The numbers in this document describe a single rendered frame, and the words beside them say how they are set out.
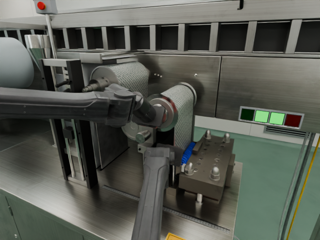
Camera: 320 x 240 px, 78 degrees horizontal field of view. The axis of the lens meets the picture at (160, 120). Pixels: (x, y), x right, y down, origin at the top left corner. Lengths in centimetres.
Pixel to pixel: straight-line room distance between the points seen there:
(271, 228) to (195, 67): 161
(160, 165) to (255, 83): 62
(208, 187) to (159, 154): 29
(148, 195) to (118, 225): 38
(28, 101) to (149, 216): 31
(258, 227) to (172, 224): 142
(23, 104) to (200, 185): 60
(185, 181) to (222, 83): 48
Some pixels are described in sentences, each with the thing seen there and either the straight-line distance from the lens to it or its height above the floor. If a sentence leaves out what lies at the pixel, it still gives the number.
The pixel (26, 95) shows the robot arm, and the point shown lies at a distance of 45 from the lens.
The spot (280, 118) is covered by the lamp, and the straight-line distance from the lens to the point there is 101.
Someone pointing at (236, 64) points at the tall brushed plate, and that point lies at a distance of 96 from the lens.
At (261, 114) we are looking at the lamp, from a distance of 100.
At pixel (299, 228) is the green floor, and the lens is 229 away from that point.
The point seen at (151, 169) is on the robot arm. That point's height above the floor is 121.
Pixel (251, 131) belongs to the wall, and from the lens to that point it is 356.
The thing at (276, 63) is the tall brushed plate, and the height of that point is 142.
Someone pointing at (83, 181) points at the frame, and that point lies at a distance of 98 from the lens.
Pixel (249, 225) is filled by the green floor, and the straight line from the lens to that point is 211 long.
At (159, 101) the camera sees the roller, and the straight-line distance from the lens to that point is 71.
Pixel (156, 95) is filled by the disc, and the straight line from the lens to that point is 72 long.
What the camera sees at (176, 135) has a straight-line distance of 76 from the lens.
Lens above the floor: 150
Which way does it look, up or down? 22 degrees down
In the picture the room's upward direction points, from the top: straight up
